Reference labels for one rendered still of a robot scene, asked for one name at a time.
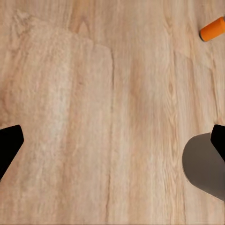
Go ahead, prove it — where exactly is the can of soda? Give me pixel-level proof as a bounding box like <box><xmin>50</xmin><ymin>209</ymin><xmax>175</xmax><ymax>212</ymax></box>
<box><xmin>199</xmin><ymin>16</ymin><xmax>225</xmax><ymax>42</ymax></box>

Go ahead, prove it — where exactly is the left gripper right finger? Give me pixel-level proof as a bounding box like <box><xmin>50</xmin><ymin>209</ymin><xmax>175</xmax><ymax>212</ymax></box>
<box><xmin>210</xmin><ymin>125</ymin><xmax>225</xmax><ymax>161</ymax></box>

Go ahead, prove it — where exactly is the trash can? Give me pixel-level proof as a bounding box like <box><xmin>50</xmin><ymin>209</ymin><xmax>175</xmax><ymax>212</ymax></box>
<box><xmin>182</xmin><ymin>132</ymin><xmax>225</xmax><ymax>202</ymax></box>

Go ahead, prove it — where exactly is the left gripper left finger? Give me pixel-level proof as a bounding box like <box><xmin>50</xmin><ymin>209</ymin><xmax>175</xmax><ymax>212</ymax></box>
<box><xmin>0</xmin><ymin>125</ymin><xmax>24</xmax><ymax>180</ymax></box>

